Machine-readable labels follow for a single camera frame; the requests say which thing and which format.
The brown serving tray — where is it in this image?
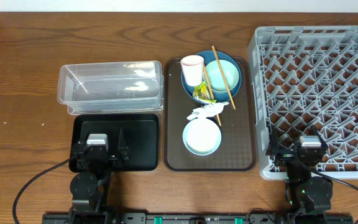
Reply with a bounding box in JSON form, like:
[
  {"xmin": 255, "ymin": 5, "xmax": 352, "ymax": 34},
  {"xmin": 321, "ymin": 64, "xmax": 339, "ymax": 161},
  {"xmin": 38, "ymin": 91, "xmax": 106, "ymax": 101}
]
[{"xmin": 163, "ymin": 57, "xmax": 257, "ymax": 171}]

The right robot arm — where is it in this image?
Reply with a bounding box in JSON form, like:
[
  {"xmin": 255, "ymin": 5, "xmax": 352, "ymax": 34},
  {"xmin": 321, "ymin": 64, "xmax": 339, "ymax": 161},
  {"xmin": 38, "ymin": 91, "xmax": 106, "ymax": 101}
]
[{"xmin": 265, "ymin": 128, "xmax": 333, "ymax": 223}]

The grey dishwasher rack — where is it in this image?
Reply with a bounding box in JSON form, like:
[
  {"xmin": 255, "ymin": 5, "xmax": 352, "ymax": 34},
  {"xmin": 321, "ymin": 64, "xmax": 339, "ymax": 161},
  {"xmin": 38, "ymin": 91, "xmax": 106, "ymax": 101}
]
[{"xmin": 248, "ymin": 26, "xmax": 358, "ymax": 180}]

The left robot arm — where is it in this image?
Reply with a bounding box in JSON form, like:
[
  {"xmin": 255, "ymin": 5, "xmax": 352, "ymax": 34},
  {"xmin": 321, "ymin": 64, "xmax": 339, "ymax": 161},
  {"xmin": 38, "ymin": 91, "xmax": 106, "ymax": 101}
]
[{"xmin": 68, "ymin": 129, "xmax": 129, "ymax": 224}]

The clear plastic bin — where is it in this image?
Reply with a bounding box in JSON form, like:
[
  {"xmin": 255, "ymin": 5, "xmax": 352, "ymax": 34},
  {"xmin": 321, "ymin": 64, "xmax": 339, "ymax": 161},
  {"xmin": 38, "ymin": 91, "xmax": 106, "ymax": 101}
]
[{"xmin": 57, "ymin": 60, "xmax": 164, "ymax": 115}]

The wooden chopstick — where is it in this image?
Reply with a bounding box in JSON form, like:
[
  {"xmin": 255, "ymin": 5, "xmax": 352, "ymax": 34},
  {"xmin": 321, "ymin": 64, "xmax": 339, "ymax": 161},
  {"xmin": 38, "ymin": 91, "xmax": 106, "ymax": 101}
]
[
  {"xmin": 211, "ymin": 45, "xmax": 236, "ymax": 110},
  {"xmin": 203, "ymin": 64, "xmax": 222, "ymax": 126}
]

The black plastic tray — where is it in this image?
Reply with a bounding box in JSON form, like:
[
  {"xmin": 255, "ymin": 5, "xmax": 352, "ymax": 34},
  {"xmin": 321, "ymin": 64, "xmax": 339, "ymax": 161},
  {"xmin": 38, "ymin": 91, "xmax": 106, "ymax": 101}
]
[{"xmin": 71, "ymin": 114, "xmax": 158, "ymax": 171}]

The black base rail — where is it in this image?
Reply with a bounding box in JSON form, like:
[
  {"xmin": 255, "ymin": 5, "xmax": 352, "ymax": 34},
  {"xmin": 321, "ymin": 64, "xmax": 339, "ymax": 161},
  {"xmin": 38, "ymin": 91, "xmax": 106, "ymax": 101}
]
[{"xmin": 41, "ymin": 212, "xmax": 354, "ymax": 224}]

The white tissue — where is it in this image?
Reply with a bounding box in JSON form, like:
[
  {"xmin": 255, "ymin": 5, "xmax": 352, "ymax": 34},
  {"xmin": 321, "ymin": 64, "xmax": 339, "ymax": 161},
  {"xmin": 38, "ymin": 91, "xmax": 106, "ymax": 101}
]
[{"xmin": 187, "ymin": 102, "xmax": 229, "ymax": 121}]

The dark blue plate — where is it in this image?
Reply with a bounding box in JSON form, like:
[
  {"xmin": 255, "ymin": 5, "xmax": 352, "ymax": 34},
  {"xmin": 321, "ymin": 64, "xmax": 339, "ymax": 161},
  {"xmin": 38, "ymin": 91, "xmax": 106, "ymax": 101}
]
[{"xmin": 196, "ymin": 50, "xmax": 242, "ymax": 102}]

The mint green bowl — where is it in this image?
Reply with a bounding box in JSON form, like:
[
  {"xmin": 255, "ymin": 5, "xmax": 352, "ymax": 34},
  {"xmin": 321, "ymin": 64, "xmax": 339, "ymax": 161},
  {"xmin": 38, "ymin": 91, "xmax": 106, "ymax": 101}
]
[{"xmin": 206, "ymin": 60, "xmax": 239, "ymax": 93}]

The light blue bowl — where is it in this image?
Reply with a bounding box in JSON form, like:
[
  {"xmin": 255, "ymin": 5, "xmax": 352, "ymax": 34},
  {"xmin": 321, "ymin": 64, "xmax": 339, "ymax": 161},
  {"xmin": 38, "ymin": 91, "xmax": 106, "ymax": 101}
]
[{"xmin": 182, "ymin": 118, "xmax": 223, "ymax": 156}]

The yellow green snack wrapper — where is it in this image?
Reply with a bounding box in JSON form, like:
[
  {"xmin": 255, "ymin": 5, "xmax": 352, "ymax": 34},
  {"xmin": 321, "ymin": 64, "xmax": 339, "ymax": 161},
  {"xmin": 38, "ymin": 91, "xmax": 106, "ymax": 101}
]
[{"xmin": 192, "ymin": 81, "xmax": 216, "ymax": 104}]

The pink cup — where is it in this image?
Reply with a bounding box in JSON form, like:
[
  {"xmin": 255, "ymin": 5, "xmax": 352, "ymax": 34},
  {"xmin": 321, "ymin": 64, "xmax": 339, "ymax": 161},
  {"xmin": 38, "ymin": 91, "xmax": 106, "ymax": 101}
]
[{"xmin": 180, "ymin": 55, "xmax": 204, "ymax": 86}]

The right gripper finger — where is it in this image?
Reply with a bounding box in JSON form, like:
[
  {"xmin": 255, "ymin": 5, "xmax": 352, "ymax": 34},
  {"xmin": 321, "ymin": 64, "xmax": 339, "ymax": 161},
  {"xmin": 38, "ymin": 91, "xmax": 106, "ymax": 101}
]
[
  {"xmin": 268, "ymin": 127, "xmax": 279, "ymax": 155},
  {"xmin": 311, "ymin": 126, "xmax": 327, "ymax": 146}
]

